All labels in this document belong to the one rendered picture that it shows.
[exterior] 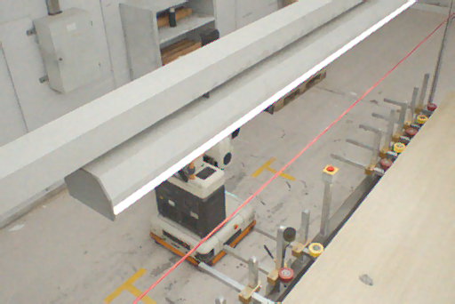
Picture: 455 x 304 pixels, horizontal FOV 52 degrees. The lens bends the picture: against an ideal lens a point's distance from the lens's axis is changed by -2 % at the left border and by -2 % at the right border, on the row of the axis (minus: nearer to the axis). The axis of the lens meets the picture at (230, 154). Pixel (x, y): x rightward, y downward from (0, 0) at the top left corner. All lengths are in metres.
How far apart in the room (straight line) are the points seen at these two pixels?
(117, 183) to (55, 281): 3.24
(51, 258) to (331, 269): 2.41
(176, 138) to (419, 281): 2.00
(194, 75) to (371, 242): 2.08
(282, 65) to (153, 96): 0.39
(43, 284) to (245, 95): 3.21
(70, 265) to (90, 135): 3.36
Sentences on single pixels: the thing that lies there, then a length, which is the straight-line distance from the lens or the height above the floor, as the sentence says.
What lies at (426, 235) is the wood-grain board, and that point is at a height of 0.90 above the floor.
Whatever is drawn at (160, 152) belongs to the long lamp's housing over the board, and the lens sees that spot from 0.81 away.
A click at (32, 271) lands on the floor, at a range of 4.12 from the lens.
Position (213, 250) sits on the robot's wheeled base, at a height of 0.20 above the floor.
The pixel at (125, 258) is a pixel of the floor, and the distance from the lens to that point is 3.97.
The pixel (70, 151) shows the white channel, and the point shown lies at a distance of 0.70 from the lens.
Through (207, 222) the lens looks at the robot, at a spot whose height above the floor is 0.47.
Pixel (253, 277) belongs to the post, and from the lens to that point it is 2.32.
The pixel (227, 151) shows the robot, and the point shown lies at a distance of 3.60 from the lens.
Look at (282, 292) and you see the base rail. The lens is 2.72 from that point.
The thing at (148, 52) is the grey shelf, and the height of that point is 1.13.
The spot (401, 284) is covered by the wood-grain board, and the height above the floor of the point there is 0.90.
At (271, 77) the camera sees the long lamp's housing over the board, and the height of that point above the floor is 2.37.
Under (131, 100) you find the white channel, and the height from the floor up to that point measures 2.46.
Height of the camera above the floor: 2.81
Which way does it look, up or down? 34 degrees down
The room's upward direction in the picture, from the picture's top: 2 degrees counter-clockwise
